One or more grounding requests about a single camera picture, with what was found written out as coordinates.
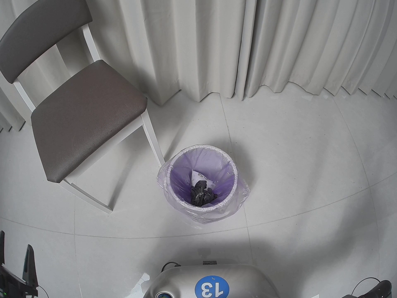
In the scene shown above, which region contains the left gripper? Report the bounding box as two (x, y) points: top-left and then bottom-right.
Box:
(0, 230), (38, 296)

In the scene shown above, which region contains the purple plastic bag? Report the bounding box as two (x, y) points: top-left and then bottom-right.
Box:
(157, 145), (251, 224)

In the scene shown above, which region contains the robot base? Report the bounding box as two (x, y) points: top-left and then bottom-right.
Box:
(145, 260), (280, 298)

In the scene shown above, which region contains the white trash bin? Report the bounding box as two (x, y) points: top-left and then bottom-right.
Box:
(167, 146), (239, 212)

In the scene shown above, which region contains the crumpled black plastic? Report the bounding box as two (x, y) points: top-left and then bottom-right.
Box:
(190, 180), (218, 207)

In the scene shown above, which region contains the grey padded white chair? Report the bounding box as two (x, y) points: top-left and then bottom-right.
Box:
(0, 0), (166, 215)

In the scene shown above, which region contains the white printed paper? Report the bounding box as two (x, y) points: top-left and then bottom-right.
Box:
(191, 170), (216, 189)

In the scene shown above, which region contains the white curtain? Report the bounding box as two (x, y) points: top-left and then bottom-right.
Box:
(0, 0), (247, 133)
(242, 0), (397, 100)

